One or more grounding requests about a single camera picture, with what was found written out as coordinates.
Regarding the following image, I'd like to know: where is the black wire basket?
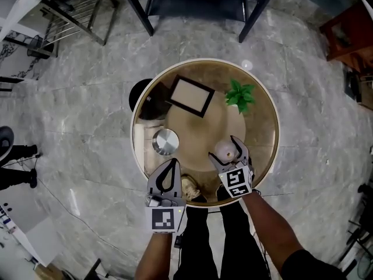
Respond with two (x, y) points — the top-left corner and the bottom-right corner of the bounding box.
(27, 34), (45, 58)

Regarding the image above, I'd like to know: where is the white table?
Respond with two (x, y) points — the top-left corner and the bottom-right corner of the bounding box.
(0, 0), (57, 42)

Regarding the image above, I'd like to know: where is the black floor cable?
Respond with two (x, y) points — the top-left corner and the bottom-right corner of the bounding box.
(17, 153), (131, 258)

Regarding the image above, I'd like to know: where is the person's left leg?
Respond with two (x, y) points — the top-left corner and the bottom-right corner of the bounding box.
(173, 195), (220, 280)

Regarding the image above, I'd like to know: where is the red-brown wooden furniture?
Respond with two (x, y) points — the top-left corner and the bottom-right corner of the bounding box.
(319, 0), (373, 71)

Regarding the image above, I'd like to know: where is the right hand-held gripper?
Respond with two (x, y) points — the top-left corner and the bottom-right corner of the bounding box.
(207, 135), (254, 199)

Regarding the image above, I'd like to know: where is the black metal stand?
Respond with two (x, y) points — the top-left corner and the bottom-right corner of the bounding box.
(337, 182), (373, 277)

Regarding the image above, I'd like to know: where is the metal wire rack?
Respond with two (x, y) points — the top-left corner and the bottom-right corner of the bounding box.
(29, 0), (121, 58)

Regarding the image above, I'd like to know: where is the green plant in white pot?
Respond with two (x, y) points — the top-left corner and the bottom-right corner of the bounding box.
(224, 78), (257, 116)

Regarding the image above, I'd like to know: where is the person's right forearm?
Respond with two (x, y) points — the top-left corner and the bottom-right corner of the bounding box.
(241, 190), (306, 271)

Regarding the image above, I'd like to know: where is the black metal frame table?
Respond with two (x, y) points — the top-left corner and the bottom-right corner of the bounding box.
(115, 0), (283, 44)

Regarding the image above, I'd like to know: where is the person's leg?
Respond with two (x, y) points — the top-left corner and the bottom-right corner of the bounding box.
(173, 195), (220, 280)
(0, 144), (39, 167)
(216, 184), (272, 280)
(0, 167), (38, 191)

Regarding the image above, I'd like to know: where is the black round stool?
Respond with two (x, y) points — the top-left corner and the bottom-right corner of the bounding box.
(128, 78), (173, 121)

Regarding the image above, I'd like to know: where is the person's black sleeve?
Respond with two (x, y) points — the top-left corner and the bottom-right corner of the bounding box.
(280, 248), (346, 280)

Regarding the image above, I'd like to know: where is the white cabinet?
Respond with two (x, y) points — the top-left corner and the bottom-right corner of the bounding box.
(0, 182), (65, 268)

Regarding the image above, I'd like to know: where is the cardboard box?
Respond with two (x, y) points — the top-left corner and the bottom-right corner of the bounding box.
(34, 262), (64, 280)

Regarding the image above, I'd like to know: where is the person's left forearm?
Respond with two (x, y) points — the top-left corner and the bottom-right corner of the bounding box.
(134, 231), (173, 280)

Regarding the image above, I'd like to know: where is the person's right leg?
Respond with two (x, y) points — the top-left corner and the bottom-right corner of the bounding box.
(216, 184), (272, 280)

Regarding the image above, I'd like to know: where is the round glass table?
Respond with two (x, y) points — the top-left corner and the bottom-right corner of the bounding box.
(129, 57), (281, 208)

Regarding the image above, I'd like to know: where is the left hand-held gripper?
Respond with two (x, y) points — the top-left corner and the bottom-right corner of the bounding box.
(145, 157), (187, 234)

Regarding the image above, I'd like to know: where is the grey round chair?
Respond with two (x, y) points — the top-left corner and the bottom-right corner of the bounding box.
(0, 125), (15, 163)

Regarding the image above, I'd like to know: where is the round silver metal tin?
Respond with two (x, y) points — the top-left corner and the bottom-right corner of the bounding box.
(151, 128), (180, 157)

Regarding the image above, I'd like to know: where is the black picture frame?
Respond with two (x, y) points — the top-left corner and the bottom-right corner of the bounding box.
(165, 75), (216, 119)

